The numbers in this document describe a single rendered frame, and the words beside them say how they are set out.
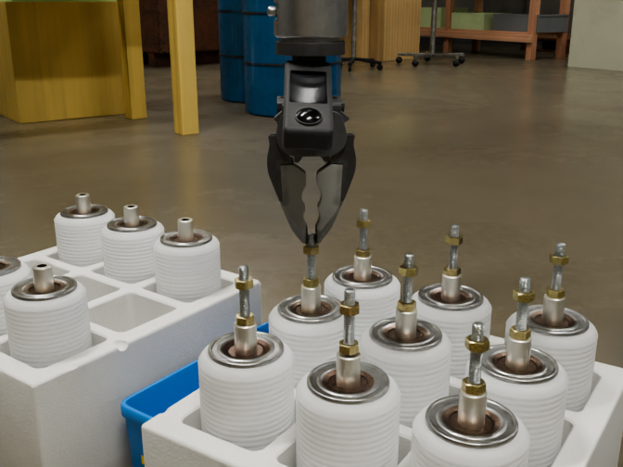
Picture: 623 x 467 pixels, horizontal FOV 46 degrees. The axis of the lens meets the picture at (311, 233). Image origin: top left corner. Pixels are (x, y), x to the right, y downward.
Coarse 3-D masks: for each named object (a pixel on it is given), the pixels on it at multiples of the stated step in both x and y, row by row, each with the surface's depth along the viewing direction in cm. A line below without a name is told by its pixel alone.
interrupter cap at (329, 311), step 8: (296, 296) 85; (280, 304) 82; (288, 304) 83; (296, 304) 83; (328, 304) 83; (336, 304) 83; (280, 312) 80; (288, 312) 81; (296, 312) 81; (320, 312) 81; (328, 312) 81; (336, 312) 81; (288, 320) 79; (296, 320) 79; (304, 320) 78; (312, 320) 78; (320, 320) 78; (328, 320) 79
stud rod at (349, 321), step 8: (352, 288) 64; (344, 296) 64; (352, 296) 63; (344, 304) 64; (352, 304) 64; (344, 320) 64; (352, 320) 64; (344, 328) 64; (352, 328) 64; (344, 336) 65; (352, 336) 65; (352, 344) 65
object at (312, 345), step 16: (272, 320) 81; (336, 320) 79; (288, 336) 78; (304, 336) 78; (320, 336) 78; (336, 336) 79; (304, 352) 78; (320, 352) 79; (336, 352) 79; (304, 368) 79
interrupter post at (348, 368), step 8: (344, 360) 65; (352, 360) 65; (360, 360) 65; (344, 368) 65; (352, 368) 65; (360, 368) 66; (344, 376) 65; (352, 376) 65; (360, 376) 66; (344, 384) 65; (352, 384) 65
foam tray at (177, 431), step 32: (608, 384) 80; (160, 416) 74; (192, 416) 75; (576, 416) 74; (608, 416) 74; (160, 448) 72; (192, 448) 69; (224, 448) 69; (288, 448) 69; (576, 448) 69; (608, 448) 77
